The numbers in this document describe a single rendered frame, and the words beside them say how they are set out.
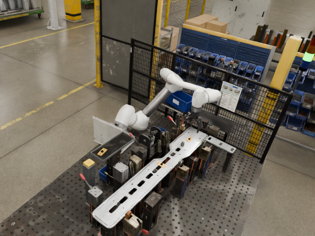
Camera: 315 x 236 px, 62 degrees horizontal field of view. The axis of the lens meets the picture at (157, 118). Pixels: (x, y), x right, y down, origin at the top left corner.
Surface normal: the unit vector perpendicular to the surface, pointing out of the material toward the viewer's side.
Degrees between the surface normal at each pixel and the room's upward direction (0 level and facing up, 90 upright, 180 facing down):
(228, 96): 90
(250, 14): 90
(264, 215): 0
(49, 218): 0
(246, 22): 90
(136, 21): 91
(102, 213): 0
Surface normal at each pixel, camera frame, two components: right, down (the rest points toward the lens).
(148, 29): -0.47, 0.47
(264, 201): 0.11, -0.82
